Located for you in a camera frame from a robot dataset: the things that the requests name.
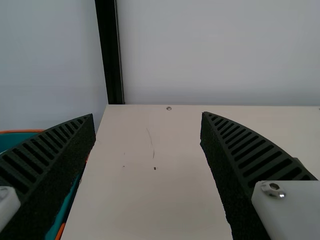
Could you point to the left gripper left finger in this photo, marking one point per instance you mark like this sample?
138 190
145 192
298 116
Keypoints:
42 180

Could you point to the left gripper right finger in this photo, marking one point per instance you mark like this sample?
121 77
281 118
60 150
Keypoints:
250 175

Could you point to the teal shopping basket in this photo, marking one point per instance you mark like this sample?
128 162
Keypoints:
10 141

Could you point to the black post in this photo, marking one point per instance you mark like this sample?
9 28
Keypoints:
108 50

